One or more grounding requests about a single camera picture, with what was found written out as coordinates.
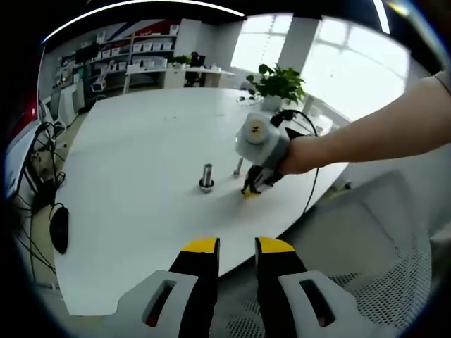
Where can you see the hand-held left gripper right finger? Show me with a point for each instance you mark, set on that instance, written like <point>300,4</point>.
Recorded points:
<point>275,271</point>

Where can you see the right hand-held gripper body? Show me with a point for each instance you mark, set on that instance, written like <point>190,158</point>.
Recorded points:
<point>262,144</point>

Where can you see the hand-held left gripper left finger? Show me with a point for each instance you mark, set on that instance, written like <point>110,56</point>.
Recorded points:
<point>197,271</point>

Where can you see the thin metal threaded stud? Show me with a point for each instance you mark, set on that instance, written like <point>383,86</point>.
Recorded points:
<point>238,168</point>

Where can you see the thick metal threaded stud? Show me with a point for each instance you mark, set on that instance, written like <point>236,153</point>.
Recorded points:
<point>207,176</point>

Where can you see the person's right hand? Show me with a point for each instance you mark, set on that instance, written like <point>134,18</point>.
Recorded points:
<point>303,156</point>

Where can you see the white plant pot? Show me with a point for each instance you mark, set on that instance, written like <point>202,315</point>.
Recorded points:
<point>272,104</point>

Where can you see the green potted plant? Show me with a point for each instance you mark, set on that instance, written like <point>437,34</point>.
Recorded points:
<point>282,82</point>

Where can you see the black office chair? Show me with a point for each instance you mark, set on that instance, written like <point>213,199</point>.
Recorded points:
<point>194,67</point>

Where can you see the white mesh office chair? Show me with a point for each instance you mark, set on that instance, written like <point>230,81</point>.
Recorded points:
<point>380,253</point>

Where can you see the white background desk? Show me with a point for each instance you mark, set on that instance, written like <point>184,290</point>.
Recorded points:
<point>176,75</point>

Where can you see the black computer mouse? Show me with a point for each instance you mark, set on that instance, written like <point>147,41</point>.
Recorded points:
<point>60,230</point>

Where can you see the storage shelf with white bins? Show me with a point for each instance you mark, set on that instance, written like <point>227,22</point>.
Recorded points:
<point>141,45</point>

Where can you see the small white office chair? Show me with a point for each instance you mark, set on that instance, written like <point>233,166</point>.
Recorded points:
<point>99,84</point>

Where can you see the short ceiling light strip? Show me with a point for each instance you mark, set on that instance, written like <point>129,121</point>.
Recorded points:
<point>382,15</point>

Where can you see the long curved ceiling light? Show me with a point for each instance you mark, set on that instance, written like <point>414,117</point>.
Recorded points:
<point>141,6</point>

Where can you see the white cabinet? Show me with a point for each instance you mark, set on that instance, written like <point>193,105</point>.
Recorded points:
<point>70,100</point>

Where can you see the computer monitor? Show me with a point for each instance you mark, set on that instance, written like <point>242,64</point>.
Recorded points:
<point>21,141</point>

